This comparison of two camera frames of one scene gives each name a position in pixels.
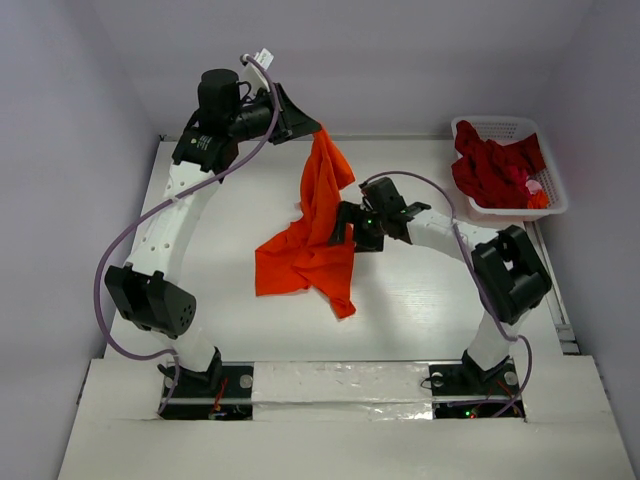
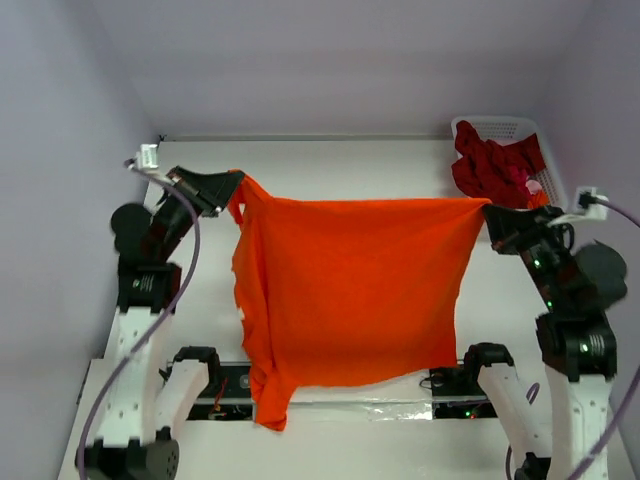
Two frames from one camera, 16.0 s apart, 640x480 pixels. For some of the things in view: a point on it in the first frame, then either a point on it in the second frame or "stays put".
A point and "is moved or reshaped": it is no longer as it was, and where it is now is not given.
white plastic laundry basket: x=510 y=130 stays put
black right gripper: x=354 y=226 → x=523 y=228
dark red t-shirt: x=496 y=175 stays put
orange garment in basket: x=539 y=200 stays put
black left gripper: x=291 y=121 → x=211 y=191
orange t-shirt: x=303 y=254 is moved or reshaped
